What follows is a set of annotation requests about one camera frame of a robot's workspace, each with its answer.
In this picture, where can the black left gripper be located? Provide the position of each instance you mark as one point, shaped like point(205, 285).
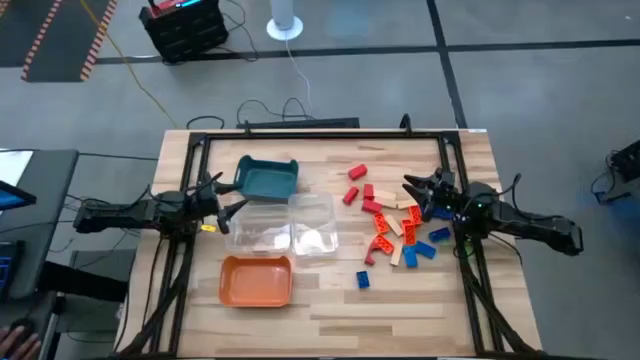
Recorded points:
point(207, 202)

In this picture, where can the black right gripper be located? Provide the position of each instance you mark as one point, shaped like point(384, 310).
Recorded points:
point(447, 197)

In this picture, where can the blue toy brick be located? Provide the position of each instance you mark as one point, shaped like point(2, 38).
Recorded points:
point(410, 256)
point(439, 234)
point(442, 214)
point(426, 249)
point(363, 279)

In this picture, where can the red wooden block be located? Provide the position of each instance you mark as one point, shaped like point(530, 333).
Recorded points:
point(357, 172)
point(368, 192)
point(371, 206)
point(351, 195)

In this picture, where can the red cylinder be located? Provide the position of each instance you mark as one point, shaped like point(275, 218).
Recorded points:
point(369, 255)

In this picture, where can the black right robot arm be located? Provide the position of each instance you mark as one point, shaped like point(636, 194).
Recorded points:
point(540, 227)

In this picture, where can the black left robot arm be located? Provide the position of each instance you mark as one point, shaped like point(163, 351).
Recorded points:
point(120, 215)

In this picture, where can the yellow tag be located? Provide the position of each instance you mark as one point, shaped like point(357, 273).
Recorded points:
point(208, 228)

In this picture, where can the clear plastic bin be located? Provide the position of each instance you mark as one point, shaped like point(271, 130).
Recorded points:
point(312, 225)
point(257, 230)

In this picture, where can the teal plastic bin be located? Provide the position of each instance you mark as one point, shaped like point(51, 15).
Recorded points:
point(265, 182)

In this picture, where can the black clamp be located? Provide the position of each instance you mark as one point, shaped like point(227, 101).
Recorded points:
point(406, 124)
point(246, 127)

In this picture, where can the orange plastic bin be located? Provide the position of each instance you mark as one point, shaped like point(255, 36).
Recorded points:
point(255, 282)

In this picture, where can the black crate with red device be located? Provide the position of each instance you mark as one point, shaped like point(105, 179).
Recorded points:
point(182, 35)

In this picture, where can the grey desk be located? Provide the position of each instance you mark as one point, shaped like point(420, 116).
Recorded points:
point(50, 200)

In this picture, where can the white round-base stand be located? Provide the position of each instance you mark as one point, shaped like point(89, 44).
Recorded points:
point(284, 27)

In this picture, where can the computer monitor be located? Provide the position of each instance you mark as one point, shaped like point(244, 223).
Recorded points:
point(12, 197)

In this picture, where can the white paper sheet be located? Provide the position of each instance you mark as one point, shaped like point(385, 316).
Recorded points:
point(12, 167)

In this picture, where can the black keyboard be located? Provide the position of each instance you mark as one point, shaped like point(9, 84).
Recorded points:
point(7, 270)

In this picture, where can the black floor mat striped edge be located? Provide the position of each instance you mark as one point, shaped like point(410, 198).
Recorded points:
point(20, 40)
point(60, 40)

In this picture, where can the black computer mouse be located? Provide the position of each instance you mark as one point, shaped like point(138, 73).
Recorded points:
point(25, 325)

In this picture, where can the person's hand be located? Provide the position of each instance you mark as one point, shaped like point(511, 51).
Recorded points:
point(17, 345)

